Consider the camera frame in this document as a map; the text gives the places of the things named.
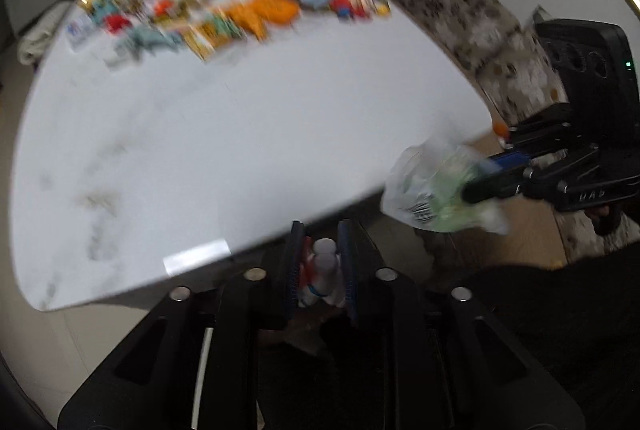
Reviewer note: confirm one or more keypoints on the red toy block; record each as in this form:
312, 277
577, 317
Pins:
117, 22

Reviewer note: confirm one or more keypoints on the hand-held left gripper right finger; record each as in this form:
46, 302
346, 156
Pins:
348, 280

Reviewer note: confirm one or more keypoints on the floral patterned sofa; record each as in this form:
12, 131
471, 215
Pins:
470, 15

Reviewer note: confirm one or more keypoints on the orange dinosaur toy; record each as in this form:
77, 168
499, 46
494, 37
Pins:
265, 12

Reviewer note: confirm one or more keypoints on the teal dinosaur toy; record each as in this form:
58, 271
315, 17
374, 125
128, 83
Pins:
152, 40

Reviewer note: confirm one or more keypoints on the red cartoon doll toy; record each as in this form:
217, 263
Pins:
350, 4

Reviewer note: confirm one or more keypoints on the clear bag of green vegetables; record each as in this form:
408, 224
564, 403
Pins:
430, 190

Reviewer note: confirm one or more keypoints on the small white plastic bottles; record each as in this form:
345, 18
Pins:
322, 265

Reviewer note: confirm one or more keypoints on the white cloth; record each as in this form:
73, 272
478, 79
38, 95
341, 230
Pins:
42, 32

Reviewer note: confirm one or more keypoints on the brown cardboard box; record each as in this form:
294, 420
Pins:
535, 230

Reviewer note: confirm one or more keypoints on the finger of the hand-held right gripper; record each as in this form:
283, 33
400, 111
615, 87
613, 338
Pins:
575, 180
542, 130

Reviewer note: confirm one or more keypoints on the clear packet blue print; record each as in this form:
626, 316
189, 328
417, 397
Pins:
81, 32

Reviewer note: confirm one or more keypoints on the yellow green printed packet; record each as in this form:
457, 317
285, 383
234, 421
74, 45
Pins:
212, 37

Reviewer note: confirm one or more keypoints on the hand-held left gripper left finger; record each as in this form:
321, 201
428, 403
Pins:
295, 280

